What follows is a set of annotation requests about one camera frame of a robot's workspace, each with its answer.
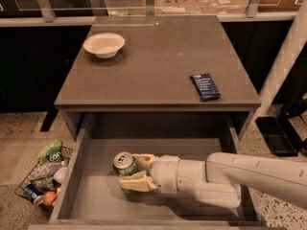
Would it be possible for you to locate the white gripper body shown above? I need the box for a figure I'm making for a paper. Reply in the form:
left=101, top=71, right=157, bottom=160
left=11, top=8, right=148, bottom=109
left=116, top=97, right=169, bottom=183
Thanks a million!
left=150, top=155, right=179, bottom=197

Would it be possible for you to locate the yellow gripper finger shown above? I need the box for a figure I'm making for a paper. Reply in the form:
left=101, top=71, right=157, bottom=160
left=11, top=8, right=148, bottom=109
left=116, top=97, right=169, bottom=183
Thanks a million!
left=133, top=153, right=158, bottom=173
left=117, top=171, right=157, bottom=193

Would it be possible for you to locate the green soda can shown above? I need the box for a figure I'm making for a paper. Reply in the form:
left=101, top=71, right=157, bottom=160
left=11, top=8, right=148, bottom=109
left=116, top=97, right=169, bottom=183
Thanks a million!
left=113, top=151, right=138, bottom=176

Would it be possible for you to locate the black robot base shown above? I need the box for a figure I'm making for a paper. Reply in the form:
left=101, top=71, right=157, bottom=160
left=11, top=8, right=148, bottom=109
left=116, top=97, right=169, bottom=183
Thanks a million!
left=255, top=95, right=307, bottom=156

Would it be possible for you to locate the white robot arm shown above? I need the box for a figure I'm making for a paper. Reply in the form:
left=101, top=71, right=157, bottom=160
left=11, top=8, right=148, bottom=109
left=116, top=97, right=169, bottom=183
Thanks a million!
left=113, top=151, right=307, bottom=208

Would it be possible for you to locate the open grey top drawer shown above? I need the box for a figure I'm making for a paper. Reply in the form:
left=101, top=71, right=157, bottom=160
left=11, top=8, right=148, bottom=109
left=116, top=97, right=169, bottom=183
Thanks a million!
left=29, top=112, right=285, bottom=230

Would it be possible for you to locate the grey cabinet with top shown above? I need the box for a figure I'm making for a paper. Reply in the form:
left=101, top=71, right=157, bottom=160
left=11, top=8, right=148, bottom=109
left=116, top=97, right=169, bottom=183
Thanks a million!
left=55, top=15, right=261, bottom=136

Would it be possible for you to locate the blue soda can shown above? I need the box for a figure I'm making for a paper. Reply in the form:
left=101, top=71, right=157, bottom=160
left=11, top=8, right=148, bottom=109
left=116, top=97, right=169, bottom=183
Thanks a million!
left=23, top=184, right=44, bottom=205

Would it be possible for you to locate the white round object in basket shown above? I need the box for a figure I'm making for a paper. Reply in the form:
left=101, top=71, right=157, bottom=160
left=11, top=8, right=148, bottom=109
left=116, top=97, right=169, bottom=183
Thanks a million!
left=53, top=167, right=67, bottom=184

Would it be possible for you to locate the orange fruit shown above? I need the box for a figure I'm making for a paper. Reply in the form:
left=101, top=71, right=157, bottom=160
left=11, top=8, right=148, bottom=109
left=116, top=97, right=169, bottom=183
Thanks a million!
left=43, top=191, right=58, bottom=207

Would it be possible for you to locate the green chip bag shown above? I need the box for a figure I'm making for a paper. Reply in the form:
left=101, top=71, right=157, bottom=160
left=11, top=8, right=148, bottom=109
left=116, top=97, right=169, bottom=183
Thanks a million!
left=35, top=140, right=63, bottom=163

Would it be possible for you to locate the green packet in basket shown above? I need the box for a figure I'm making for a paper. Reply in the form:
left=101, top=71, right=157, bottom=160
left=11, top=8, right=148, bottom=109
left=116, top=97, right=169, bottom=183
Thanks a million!
left=32, top=176, right=55, bottom=191

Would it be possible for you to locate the clear plastic water bottle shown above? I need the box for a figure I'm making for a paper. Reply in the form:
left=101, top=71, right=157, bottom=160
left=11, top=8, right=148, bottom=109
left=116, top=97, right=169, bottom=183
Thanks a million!
left=33, top=160, right=68, bottom=179

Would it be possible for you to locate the dark blue snack bar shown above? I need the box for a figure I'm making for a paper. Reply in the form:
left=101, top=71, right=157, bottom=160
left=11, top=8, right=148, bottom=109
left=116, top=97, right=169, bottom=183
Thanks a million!
left=190, top=73, right=222, bottom=101

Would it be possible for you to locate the white bowl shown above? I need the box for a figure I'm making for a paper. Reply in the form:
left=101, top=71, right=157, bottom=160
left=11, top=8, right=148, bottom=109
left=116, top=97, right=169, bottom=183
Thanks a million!
left=83, top=33, right=125, bottom=58

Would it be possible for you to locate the wire basket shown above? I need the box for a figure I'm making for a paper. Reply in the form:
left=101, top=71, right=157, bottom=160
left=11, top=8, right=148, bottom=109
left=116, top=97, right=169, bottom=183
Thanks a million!
left=14, top=147, right=73, bottom=208

